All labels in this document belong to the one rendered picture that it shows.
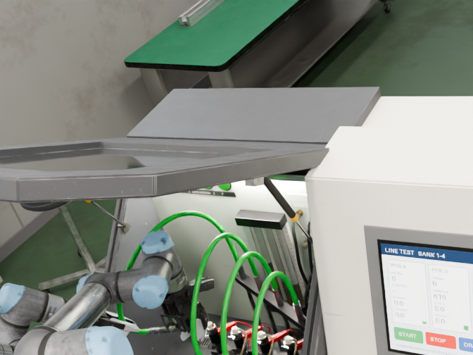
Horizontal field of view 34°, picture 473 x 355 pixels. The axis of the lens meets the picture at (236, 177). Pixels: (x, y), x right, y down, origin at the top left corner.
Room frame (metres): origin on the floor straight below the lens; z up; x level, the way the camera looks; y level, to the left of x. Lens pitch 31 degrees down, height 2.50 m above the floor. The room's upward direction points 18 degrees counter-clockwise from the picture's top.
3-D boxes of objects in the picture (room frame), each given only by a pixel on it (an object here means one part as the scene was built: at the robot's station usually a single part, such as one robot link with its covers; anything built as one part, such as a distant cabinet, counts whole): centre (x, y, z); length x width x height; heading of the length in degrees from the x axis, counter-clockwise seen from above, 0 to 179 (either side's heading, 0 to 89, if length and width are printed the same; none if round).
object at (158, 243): (1.57, 0.24, 1.41); 0.09 x 0.08 x 0.11; 163
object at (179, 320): (1.56, 0.24, 1.25); 0.09 x 0.08 x 0.12; 142
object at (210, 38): (5.33, -0.66, 0.42); 2.35 x 0.91 x 0.83; 135
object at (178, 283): (1.57, 0.23, 1.33); 0.08 x 0.08 x 0.05
